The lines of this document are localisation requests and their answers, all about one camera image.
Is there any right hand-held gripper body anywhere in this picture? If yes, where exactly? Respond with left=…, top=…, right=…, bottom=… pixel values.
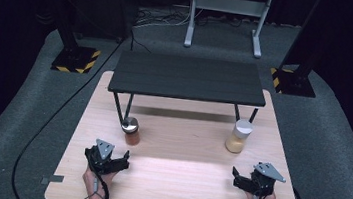
left=246, top=160, right=289, bottom=199

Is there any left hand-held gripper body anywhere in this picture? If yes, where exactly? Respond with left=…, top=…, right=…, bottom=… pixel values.
left=82, top=137, right=121, bottom=177

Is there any orange spice jar silver lid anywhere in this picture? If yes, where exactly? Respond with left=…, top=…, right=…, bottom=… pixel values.
left=118, top=115, right=143, bottom=148

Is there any yellow spice jar white lid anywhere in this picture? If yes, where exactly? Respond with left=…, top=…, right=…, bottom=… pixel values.
left=224, top=116, right=256, bottom=156

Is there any person's left hand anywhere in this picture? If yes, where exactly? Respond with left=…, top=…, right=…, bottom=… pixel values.
left=80, top=164, right=116, bottom=199

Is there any small black folding table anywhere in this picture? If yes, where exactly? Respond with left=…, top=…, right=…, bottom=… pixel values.
left=103, top=46, right=271, bottom=142

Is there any black stand yellow-striped base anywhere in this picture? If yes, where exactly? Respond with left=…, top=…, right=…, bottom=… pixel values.
left=50, top=0, right=108, bottom=77
left=268, top=0, right=328, bottom=99

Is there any grey metal stand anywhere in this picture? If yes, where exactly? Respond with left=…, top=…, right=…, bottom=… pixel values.
left=183, top=0, right=275, bottom=60

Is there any grey table edge bracket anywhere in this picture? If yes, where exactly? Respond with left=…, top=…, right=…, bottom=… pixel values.
left=40, top=173, right=65, bottom=188

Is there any long black floor cable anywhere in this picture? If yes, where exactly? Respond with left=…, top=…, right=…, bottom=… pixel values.
left=8, top=16, right=155, bottom=199

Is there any bundle of floor cables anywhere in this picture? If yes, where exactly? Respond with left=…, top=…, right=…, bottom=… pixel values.
left=133, top=2, right=245, bottom=40

